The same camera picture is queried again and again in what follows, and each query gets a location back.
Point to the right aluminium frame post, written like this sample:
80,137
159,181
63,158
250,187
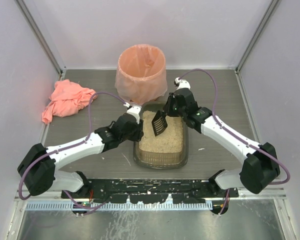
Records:
270,10

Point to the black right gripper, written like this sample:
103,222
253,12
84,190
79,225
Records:
172,107

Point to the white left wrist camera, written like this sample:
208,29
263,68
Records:
134,110

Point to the bin with orange liner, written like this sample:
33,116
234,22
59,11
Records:
141,74

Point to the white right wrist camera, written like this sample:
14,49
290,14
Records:
181,84

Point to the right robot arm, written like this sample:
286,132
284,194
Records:
258,168

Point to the left aluminium frame post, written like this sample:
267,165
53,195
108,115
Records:
33,17

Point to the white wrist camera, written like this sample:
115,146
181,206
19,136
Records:
181,84
134,110

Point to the black slotted litter scoop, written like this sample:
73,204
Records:
159,123

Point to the white slotted cable duct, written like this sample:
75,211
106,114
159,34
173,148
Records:
166,206

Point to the aluminium frame post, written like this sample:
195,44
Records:
33,17
270,10

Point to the crumpled pink cloth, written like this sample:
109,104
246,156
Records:
67,99

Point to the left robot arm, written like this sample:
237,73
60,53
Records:
40,170

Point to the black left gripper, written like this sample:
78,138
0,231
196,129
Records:
136,129

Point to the beige cat litter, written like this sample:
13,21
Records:
170,141

